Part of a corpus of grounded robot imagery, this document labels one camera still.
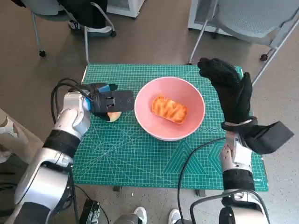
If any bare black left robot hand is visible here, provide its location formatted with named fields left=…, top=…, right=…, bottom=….
left=81, top=83, right=117, bottom=122

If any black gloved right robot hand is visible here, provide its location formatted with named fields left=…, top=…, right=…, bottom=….
left=197, top=57, right=254, bottom=124

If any pale round toy bread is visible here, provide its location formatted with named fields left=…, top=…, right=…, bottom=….
left=106, top=111, right=122, bottom=122

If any pink bowl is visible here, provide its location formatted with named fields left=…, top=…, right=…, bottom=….
left=134, top=77, right=206, bottom=142

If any striped toy bread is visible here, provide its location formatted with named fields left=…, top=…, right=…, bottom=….
left=151, top=95, right=188, bottom=126

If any person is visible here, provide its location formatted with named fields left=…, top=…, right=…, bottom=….
left=67, top=0, right=113, bottom=35
left=0, top=108, right=45, bottom=164

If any grey mesh-back chair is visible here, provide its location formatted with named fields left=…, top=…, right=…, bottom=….
left=188, top=0, right=299, bottom=87

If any green cutting mat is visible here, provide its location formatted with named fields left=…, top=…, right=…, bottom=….
left=74, top=64, right=269, bottom=192

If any small white cabinet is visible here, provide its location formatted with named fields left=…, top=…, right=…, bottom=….
left=106, top=0, right=141, bottom=19

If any white cabinet with mesh front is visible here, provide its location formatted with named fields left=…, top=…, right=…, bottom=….
left=188, top=0, right=234, bottom=35

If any grey office chair with castors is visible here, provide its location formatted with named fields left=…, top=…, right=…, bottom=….
left=30, top=0, right=117, bottom=65

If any black electronics box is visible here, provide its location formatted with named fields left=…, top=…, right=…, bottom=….
left=79, top=198, right=101, bottom=224

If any grey rounded robot body part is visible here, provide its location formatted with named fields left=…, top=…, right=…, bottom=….
left=114, top=213, right=141, bottom=224

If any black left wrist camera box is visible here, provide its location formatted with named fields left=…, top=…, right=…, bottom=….
left=92, top=90, right=135, bottom=113

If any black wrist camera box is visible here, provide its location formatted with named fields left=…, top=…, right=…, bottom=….
left=92, top=90, right=135, bottom=113
left=245, top=120, right=295, bottom=154

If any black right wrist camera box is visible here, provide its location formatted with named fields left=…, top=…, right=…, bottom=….
left=245, top=120, right=295, bottom=154

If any looped black right arm cable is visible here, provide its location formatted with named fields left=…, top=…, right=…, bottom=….
left=190, top=188, right=271, bottom=224

